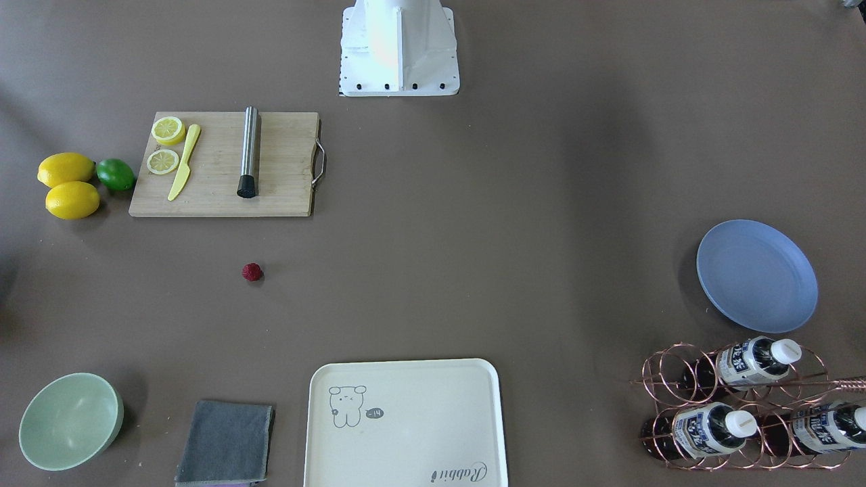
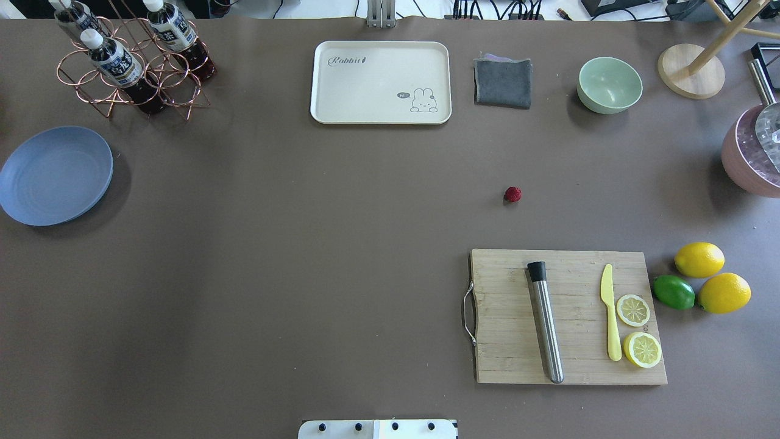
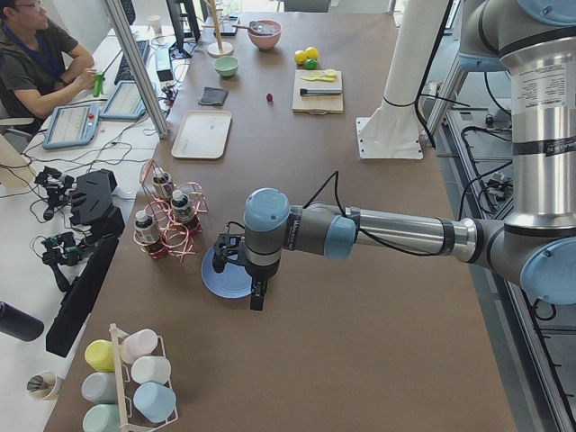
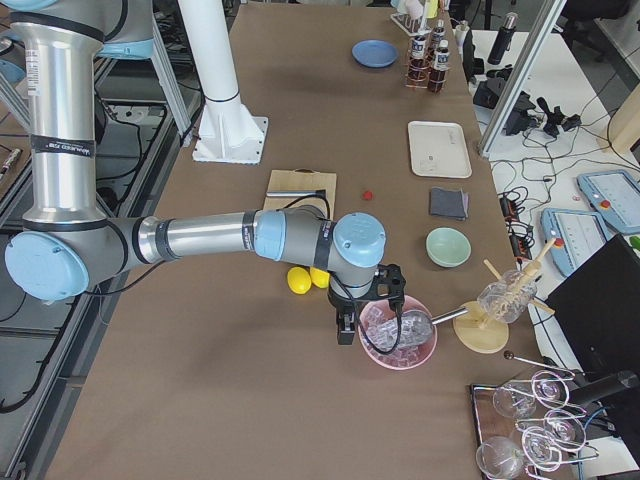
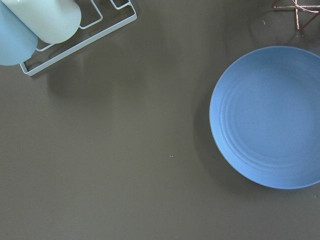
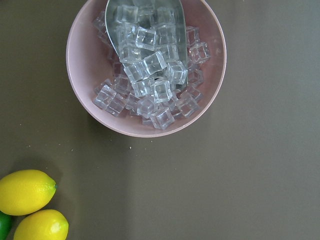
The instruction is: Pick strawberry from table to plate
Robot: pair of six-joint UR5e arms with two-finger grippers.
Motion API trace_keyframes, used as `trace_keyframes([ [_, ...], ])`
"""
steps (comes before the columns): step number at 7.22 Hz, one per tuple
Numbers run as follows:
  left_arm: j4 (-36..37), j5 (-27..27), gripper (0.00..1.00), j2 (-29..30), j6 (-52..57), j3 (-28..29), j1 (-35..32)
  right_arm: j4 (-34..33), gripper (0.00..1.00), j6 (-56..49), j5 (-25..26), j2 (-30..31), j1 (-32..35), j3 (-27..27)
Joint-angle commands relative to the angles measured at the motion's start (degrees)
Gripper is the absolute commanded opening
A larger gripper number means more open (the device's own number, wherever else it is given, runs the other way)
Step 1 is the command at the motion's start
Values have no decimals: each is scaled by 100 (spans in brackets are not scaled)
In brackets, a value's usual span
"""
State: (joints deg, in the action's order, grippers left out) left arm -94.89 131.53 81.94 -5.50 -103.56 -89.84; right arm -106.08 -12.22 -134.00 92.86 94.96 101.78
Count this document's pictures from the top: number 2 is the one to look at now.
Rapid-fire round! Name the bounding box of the red strawberry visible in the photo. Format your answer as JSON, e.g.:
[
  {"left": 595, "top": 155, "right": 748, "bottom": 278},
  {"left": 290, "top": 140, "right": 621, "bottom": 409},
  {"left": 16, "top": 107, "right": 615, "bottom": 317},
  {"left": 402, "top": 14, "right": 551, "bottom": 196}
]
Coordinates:
[{"left": 503, "top": 187, "right": 523, "bottom": 203}]

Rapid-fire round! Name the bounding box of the blue round plate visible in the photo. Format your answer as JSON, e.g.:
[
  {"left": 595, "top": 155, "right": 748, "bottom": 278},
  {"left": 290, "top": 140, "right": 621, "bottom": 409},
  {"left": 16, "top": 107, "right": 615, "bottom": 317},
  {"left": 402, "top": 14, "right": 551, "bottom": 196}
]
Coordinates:
[{"left": 1, "top": 127, "right": 114, "bottom": 227}]

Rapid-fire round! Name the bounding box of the cream rabbit tray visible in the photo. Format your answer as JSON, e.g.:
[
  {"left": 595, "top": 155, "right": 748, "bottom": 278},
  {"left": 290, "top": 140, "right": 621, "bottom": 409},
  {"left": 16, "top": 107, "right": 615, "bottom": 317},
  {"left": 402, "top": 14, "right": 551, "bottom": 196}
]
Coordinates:
[{"left": 310, "top": 41, "right": 452, "bottom": 125}]

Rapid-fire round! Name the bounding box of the steel muddler black tip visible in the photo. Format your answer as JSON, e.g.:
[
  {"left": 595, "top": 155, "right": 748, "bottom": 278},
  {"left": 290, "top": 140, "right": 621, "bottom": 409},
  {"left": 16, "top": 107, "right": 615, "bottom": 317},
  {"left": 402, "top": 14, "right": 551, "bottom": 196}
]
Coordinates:
[{"left": 527, "top": 261, "right": 565, "bottom": 384}]

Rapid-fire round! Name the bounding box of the wooden cutting board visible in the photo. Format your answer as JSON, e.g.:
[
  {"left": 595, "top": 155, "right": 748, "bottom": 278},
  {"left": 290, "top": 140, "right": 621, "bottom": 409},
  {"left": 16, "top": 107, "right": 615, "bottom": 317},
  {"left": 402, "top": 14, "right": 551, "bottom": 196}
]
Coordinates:
[{"left": 470, "top": 248, "right": 667, "bottom": 386}]

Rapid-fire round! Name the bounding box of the grey folded cloth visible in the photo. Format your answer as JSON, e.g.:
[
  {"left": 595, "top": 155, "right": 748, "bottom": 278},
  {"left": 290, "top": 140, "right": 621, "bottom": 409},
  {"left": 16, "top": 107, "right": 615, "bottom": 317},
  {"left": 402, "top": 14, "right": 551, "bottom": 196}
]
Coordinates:
[{"left": 473, "top": 53, "right": 534, "bottom": 109}]

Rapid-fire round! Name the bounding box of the yellow plastic knife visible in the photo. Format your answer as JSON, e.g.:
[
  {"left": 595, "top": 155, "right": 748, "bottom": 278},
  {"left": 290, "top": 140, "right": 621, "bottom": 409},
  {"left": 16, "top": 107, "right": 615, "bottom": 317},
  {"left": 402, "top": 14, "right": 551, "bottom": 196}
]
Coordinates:
[{"left": 600, "top": 263, "right": 622, "bottom": 362}]

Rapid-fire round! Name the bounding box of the green bowl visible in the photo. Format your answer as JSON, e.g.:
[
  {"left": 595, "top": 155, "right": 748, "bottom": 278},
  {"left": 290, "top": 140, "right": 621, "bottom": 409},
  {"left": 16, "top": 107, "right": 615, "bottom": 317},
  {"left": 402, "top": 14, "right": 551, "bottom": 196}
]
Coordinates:
[{"left": 577, "top": 57, "right": 644, "bottom": 115}]

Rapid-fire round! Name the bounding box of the lemon half upper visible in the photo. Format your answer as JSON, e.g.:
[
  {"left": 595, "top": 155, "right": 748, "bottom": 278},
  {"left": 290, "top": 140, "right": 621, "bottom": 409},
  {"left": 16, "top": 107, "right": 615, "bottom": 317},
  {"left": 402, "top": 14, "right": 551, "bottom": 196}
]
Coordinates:
[{"left": 615, "top": 294, "right": 651, "bottom": 327}]

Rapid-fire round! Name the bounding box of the lemon half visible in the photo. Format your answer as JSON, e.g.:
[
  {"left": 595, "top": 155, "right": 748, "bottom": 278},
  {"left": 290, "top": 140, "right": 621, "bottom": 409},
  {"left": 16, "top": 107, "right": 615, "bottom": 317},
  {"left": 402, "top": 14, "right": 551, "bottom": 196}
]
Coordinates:
[
  {"left": 615, "top": 294, "right": 651, "bottom": 327},
  {"left": 622, "top": 332, "right": 662, "bottom": 368}
]

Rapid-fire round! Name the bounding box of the lemon half lower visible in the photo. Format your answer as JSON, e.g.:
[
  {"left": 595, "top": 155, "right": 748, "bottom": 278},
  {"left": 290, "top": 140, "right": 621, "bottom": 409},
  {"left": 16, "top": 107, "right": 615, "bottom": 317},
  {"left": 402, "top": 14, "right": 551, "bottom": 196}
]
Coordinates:
[{"left": 622, "top": 332, "right": 662, "bottom": 368}]

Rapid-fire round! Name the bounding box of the green lime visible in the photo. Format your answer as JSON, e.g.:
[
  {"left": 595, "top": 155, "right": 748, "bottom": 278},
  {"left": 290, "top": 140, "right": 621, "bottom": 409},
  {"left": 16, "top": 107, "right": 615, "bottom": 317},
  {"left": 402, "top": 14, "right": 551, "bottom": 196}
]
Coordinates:
[{"left": 652, "top": 275, "right": 696, "bottom": 310}]

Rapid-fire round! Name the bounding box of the tea bottle right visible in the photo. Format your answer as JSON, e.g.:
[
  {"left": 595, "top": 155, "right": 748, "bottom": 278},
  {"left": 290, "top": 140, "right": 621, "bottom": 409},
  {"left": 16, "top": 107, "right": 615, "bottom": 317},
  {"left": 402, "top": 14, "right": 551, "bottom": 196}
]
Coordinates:
[{"left": 144, "top": 1, "right": 216, "bottom": 82}]

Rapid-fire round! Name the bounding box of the tea bottle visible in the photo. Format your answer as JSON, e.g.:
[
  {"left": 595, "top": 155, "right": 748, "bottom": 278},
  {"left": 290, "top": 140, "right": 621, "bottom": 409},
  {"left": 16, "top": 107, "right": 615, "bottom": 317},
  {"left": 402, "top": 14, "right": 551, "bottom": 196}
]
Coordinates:
[
  {"left": 48, "top": 0, "right": 111, "bottom": 45},
  {"left": 80, "top": 29, "right": 166, "bottom": 115},
  {"left": 144, "top": 1, "right": 216, "bottom": 82}
]

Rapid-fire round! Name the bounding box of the yellow lemon upper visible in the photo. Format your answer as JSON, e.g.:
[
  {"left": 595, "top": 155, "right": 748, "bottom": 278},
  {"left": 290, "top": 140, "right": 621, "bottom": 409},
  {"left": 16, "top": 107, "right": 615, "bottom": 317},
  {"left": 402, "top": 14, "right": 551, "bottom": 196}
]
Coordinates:
[{"left": 673, "top": 241, "right": 725, "bottom": 278}]

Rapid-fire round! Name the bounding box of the yellow lemon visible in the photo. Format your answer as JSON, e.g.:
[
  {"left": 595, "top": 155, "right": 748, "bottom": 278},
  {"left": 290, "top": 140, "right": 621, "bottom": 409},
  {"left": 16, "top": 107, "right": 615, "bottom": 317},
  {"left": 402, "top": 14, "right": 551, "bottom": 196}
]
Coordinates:
[
  {"left": 698, "top": 273, "right": 752, "bottom": 314},
  {"left": 673, "top": 241, "right": 725, "bottom": 278}
]

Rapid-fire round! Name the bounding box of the tea bottle front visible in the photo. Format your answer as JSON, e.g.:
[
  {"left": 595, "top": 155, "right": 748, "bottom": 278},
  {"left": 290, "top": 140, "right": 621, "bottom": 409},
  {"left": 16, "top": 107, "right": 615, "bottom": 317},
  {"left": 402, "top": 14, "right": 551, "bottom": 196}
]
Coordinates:
[{"left": 80, "top": 29, "right": 166, "bottom": 115}]

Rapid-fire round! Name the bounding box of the wooden cup stand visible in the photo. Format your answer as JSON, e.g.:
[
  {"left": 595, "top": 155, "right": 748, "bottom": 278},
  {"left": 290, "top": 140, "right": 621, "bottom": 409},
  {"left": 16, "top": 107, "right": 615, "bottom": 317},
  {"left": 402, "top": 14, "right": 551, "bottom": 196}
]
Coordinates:
[{"left": 657, "top": 1, "right": 779, "bottom": 99}]

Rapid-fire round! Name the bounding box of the yellow lemon lower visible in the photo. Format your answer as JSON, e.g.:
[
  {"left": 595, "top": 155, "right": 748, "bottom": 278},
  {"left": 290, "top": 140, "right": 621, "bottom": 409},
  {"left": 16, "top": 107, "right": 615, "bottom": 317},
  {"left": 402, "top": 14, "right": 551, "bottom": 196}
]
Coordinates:
[{"left": 698, "top": 273, "right": 752, "bottom": 314}]

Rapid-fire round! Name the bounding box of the pink ice bowl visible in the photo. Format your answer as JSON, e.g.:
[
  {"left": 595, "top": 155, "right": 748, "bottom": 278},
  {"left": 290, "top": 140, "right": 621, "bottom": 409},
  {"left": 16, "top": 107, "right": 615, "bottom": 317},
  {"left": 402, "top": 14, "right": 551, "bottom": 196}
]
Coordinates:
[{"left": 721, "top": 105, "right": 779, "bottom": 198}]

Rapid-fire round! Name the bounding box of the tea bottle left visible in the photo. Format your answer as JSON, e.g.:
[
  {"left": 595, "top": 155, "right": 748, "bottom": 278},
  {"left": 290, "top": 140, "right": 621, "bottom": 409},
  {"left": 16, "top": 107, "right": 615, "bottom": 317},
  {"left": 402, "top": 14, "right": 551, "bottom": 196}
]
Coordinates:
[{"left": 48, "top": 0, "right": 111, "bottom": 45}]

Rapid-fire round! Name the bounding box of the metal ice scoop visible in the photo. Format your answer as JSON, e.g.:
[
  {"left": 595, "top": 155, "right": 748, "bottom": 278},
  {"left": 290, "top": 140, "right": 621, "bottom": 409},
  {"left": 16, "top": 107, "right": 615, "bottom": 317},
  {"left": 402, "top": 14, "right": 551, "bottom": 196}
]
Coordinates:
[{"left": 750, "top": 59, "right": 779, "bottom": 171}]

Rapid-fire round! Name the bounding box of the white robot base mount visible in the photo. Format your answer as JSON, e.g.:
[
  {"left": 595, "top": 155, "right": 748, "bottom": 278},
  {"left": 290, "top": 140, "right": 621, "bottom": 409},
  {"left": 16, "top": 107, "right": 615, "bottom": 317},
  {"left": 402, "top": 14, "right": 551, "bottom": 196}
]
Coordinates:
[{"left": 297, "top": 419, "right": 459, "bottom": 438}]

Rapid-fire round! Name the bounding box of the copper wire bottle rack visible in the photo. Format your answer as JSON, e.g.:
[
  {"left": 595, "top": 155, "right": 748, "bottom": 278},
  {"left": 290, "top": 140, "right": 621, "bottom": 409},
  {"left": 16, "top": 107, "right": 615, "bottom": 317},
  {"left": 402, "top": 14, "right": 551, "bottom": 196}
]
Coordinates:
[{"left": 56, "top": 1, "right": 210, "bottom": 120}]

